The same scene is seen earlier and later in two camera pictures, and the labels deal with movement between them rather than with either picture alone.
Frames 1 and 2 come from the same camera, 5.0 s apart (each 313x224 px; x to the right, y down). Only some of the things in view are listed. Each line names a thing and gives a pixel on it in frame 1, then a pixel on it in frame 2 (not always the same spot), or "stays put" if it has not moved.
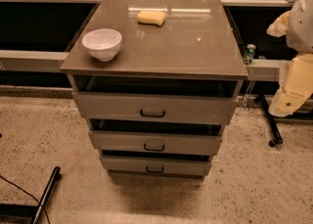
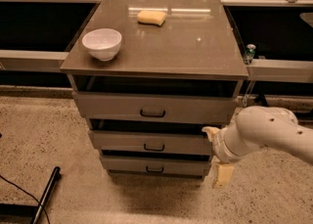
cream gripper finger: [287, 103] → [224, 174]
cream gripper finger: [278, 27] → [211, 131]
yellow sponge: [152, 18] stays put
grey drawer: [157, 139] stays put
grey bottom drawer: [156, 166] stays put
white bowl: [103, 43] stays put
